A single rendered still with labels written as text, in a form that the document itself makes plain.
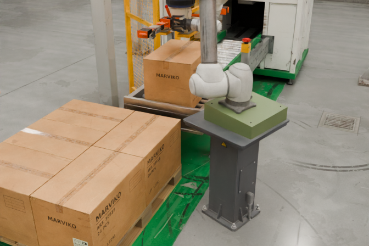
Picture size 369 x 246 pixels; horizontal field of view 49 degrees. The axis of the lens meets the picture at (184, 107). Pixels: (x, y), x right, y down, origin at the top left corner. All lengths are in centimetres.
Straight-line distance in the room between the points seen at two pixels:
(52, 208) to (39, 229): 23
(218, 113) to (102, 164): 79
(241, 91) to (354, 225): 129
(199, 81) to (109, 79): 203
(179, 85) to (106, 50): 127
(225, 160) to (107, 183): 79
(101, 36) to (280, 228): 248
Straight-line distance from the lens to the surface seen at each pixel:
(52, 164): 269
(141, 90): 354
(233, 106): 255
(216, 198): 294
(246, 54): 343
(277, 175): 351
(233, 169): 269
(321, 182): 352
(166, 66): 314
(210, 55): 242
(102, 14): 412
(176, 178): 328
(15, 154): 289
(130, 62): 473
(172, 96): 321
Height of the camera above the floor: 194
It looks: 25 degrees down
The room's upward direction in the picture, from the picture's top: straight up
